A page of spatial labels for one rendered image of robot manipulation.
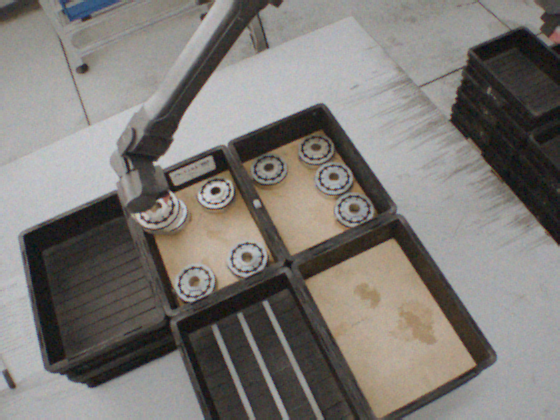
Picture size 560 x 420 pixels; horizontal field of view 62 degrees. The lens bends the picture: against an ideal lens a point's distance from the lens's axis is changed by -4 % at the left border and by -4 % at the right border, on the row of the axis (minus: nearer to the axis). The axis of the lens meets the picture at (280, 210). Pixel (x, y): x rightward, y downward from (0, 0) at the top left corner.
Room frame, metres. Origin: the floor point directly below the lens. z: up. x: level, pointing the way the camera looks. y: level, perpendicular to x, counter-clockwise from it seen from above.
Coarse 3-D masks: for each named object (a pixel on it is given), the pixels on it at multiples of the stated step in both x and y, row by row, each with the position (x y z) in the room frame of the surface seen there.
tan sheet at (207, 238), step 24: (192, 192) 0.77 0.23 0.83; (192, 216) 0.69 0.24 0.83; (216, 216) 0.68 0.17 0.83; (240, 216) 0.66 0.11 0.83; (168, 240) 0.63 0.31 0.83; (192, 240) 0.62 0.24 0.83; (216, 240) 0.60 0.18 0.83; (240, 240) 0.59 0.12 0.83; (168, 264) 0.56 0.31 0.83; (192, 264) 0.55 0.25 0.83; (216, 264) 0.54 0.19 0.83
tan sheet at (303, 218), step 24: (288, 144) 0.87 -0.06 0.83; (288, 168) 0.79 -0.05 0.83; (264, 192) 0.72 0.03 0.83; (288, 192) 0.71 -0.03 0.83; (312, 192) 0.69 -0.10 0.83; (360, 192) 0.67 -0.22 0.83; (288, 216) 0.64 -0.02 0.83; (312, 216) 0.62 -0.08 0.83; (288, 240) 0.57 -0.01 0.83; (312, 240) 0.55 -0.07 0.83
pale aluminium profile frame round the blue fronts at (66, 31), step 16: (48, 0) 2.69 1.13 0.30; (128, 0) 2.51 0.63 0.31; (144, 0) 2.51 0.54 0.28; (192, 0) 2.61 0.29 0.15; (48, 16) 2.35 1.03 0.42; (96, 16) 2.42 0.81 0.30; (112, 16) 2.44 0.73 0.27; (160, 16) 2.53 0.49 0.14; (176, 16) 2.55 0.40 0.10; (64, 32) 2.36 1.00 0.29; (112, 32) 2.47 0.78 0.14; (128, 32) 2.46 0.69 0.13; (80, 48) 2.38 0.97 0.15; (96, 48) 2.39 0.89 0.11; (80, 64) 2.36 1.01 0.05
